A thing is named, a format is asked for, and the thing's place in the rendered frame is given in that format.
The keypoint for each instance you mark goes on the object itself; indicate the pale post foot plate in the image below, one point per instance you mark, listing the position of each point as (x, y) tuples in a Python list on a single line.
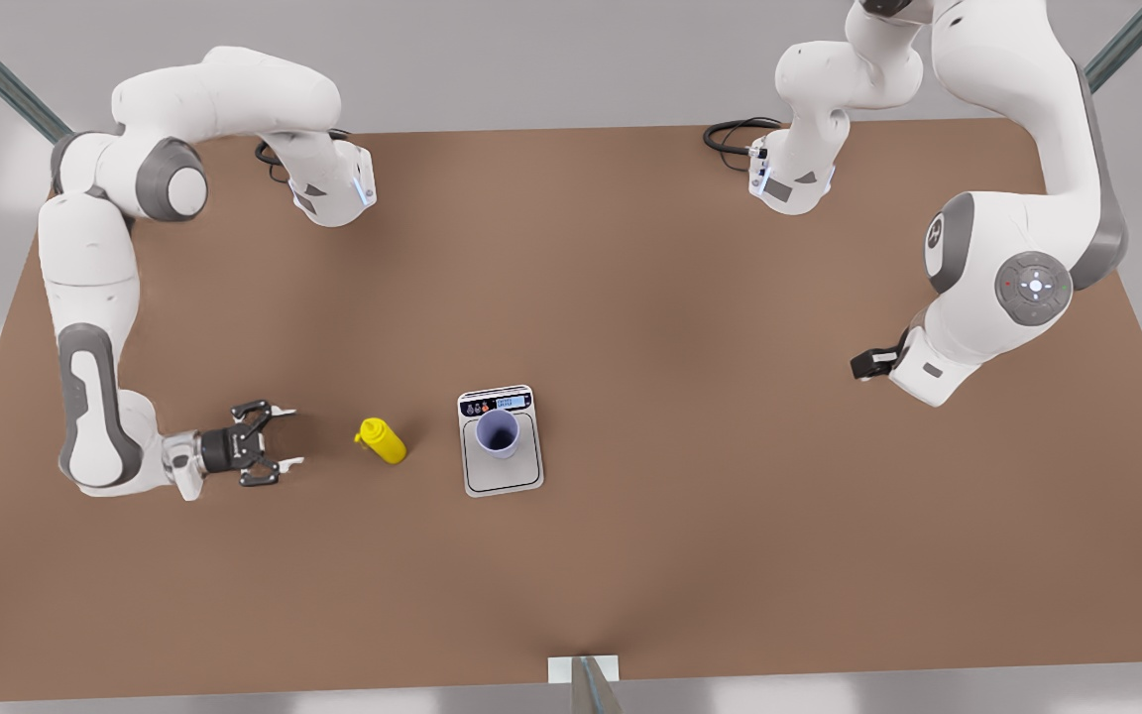
[(559, 670)]

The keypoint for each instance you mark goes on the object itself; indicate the silver frame post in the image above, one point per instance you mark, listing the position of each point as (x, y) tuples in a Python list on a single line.
[(1, 74), (595, 689), (1131, 42)]

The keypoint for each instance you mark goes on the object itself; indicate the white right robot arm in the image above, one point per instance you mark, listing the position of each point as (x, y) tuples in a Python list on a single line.
[(90, 268)]

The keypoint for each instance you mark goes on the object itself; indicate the lilac cup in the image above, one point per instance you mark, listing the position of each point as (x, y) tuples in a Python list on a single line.
[(498, 436)]

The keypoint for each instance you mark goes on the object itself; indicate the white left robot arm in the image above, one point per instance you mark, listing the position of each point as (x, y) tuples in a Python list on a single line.
[(1017, 198)]

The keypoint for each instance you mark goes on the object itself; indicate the grey kitchen scale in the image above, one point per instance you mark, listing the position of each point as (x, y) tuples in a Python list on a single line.
[(504, 476)]

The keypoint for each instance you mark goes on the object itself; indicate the yellow sauce bottle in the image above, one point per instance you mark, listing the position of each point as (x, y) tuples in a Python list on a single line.
[(385, 442)]

